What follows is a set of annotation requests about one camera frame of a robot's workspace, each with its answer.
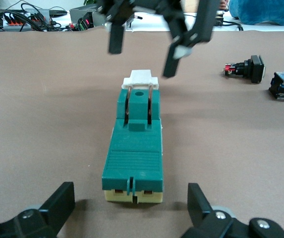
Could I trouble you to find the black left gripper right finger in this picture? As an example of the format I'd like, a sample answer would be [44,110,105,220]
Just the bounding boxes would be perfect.
[181,182,284,238]

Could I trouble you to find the green load switch white handle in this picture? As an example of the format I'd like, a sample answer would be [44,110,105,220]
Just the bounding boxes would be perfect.
[101,70,164,205]

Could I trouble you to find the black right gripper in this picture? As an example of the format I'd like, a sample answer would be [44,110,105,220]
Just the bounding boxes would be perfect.
[97,0,219,79]

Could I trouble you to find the black square button red block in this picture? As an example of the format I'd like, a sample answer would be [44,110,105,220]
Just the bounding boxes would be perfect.
[223,55,267,84]

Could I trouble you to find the grey metal box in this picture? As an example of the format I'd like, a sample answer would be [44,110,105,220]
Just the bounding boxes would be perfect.
[69,6,108,27]

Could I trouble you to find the blue cushion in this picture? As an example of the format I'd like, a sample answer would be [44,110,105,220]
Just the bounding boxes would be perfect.
[228,0,284,26]

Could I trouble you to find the grey power strip orange plugs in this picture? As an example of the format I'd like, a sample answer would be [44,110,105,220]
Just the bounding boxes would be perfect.
[2,8,51,32]

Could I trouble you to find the grey metal camera bracket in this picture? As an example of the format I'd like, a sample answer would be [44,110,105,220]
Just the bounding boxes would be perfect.
[124,13,142,33]

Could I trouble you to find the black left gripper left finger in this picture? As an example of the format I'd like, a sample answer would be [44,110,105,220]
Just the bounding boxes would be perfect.
[0,181,75,238]

